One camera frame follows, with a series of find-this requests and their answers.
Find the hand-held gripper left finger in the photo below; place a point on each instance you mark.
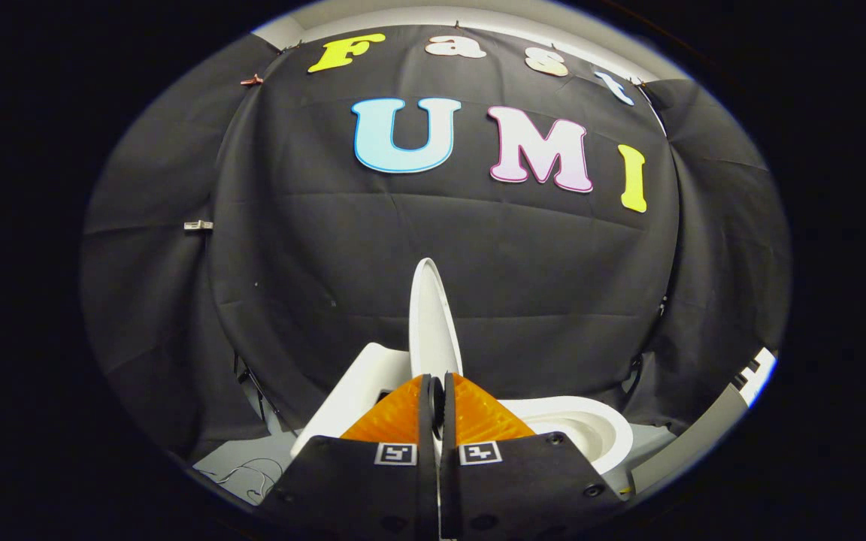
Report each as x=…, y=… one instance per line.
x=425, y=421

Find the black backdrop stand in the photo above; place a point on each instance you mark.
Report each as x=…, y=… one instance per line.
x=258, y=391

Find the silver clip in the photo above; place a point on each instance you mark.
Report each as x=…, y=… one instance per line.
x=198, y=225

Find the copper clip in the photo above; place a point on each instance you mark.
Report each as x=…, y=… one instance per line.
x=252, y=80

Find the black backdrop cloth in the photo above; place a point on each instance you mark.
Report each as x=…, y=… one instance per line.
x=403, y=248

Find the white panel with black bars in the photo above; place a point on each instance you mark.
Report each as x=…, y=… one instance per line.
x=758, y=376

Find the white toilet lid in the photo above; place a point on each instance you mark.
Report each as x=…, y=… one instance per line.
x=433, y=323

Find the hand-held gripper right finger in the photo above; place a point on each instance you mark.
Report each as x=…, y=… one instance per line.
x=449, y=421

